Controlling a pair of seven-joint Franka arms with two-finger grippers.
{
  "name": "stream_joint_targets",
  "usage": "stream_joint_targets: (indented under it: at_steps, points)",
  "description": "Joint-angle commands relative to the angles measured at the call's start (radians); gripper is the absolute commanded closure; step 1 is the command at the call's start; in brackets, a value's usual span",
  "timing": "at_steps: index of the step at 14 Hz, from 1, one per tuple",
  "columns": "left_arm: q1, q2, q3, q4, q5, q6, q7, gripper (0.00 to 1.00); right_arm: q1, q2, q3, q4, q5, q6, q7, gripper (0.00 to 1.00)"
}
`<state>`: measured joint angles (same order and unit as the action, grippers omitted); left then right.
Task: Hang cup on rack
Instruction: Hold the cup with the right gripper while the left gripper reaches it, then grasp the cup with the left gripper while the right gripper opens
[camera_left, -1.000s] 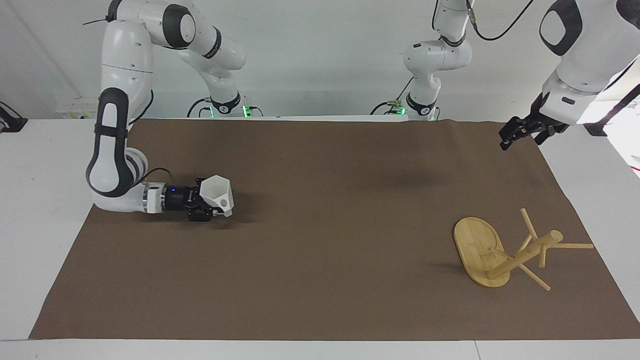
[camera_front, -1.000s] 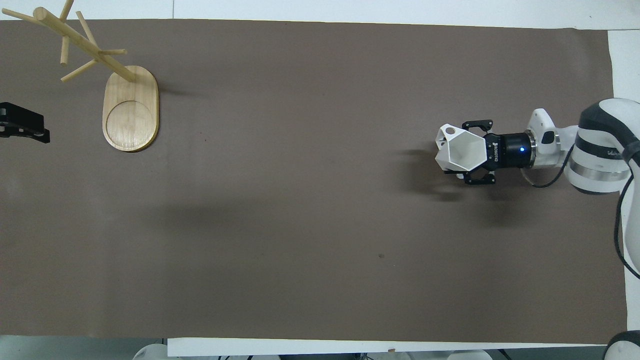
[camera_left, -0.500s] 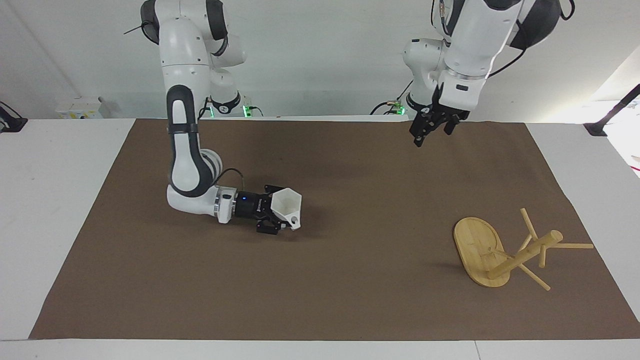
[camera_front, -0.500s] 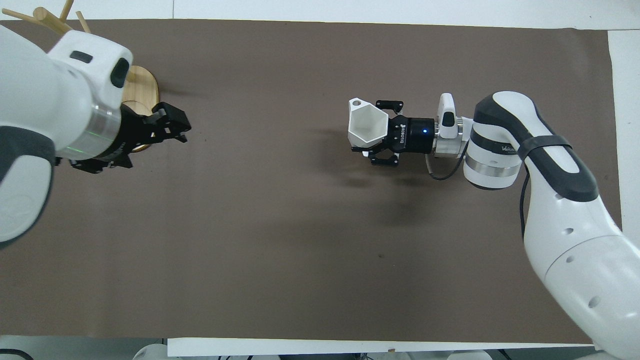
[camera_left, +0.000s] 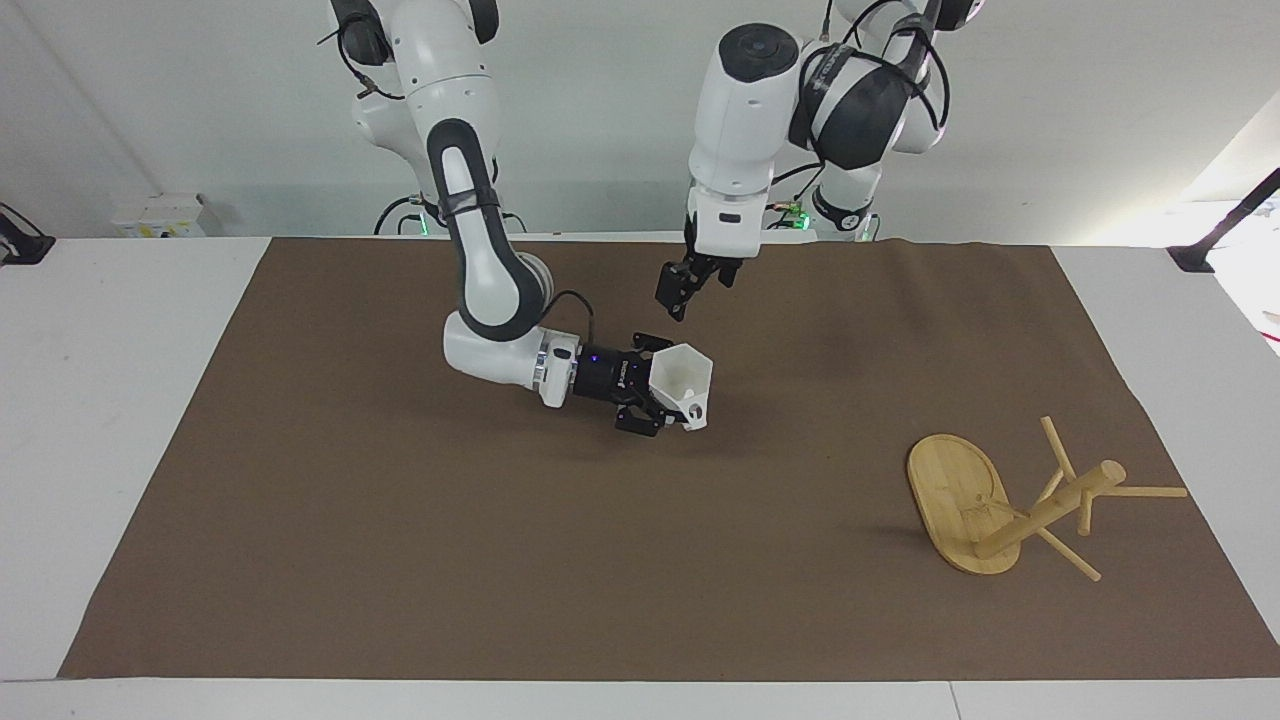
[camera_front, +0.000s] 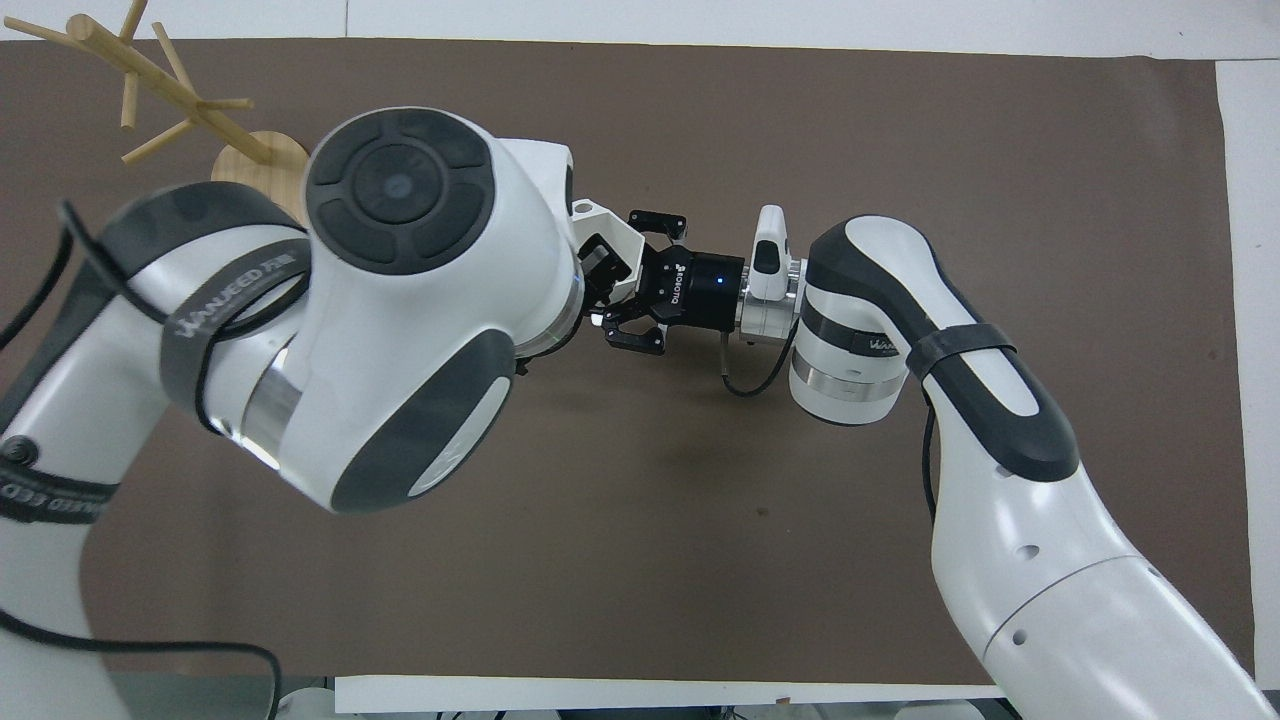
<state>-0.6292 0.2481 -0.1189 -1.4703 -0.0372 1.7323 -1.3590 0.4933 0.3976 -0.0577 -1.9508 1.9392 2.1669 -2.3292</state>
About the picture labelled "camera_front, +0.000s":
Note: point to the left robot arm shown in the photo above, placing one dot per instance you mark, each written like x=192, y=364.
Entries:
x=420, y=330

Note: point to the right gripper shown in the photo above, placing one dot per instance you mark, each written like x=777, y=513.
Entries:
x=700, y=290

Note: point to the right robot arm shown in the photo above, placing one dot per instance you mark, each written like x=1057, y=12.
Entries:
x=1000, y=520

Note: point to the wooden cup rack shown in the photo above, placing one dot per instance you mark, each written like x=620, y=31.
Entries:
x=160, y=75

